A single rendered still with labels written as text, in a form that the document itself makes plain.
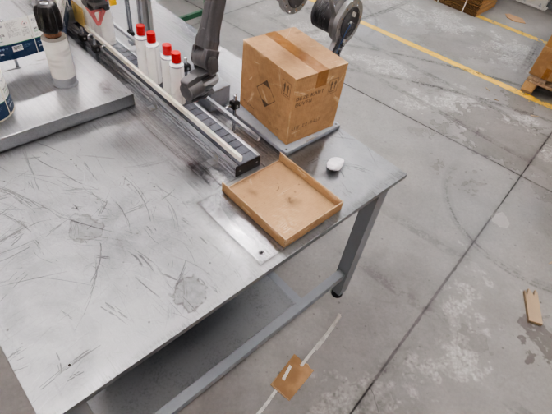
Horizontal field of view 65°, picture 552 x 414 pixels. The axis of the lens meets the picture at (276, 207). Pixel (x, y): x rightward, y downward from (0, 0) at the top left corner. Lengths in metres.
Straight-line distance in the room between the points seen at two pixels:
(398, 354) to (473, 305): 0.53
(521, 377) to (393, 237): 0.90
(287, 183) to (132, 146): 0.56
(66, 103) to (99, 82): 0.17
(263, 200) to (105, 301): 0.56
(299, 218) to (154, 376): 0.81
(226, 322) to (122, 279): 0.70
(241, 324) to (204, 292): 0.66
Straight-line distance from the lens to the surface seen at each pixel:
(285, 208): 1.40
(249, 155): 1.50
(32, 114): 1.76
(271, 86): 1.58
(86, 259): 1.31
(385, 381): 2.11
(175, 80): 1.65
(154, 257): 1.27
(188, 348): 1.80
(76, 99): 1.79
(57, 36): 1.78
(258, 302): 1.90
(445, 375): 2.23
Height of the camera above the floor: 1.85
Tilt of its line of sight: 47 degrees down
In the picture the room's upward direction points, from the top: 9 degrees clockwise
